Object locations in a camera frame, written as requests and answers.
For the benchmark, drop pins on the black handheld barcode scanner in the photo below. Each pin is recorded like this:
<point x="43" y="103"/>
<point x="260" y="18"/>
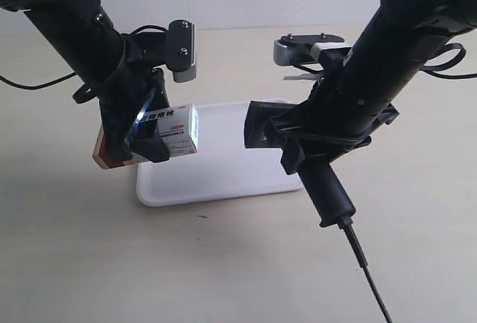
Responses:
<point x="305" y="153"/>

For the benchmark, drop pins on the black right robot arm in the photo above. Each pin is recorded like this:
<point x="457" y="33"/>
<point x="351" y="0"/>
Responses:
<point x="416" y="30"/>

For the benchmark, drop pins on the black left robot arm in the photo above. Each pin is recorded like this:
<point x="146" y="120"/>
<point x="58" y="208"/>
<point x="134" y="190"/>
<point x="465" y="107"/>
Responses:
<point x="84" y="36"/>

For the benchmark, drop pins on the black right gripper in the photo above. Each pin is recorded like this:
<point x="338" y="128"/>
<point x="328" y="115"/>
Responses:
<point x="352" y="100"/>

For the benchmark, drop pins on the white red medicine box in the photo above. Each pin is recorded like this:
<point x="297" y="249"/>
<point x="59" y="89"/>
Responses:
<point x="178" y="129"/>

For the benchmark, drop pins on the white plastic tray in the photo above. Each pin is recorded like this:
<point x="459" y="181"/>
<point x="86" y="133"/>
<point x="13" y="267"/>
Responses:
<point x="221" y="169"/>

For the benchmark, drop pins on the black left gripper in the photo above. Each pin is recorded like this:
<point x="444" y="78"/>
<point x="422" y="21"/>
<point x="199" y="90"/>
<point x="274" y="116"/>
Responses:
<point x="126" y="93"/>

